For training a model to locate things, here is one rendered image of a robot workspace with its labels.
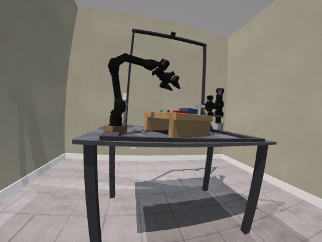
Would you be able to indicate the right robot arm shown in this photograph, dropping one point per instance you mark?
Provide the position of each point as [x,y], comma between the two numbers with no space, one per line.
[119,104]

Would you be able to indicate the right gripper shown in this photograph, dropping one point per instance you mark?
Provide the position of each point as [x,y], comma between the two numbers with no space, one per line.
[165,79]

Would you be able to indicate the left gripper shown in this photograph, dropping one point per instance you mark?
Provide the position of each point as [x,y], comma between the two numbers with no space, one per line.
[212,105]

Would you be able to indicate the black metal overhead frame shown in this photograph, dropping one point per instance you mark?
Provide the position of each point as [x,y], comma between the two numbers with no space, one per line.
[202,111]

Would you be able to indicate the blue open-top tray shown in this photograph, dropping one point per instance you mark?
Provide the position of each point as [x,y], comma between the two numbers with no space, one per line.
[191,111]

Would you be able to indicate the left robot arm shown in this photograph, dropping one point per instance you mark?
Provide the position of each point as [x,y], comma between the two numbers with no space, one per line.
[218,111]

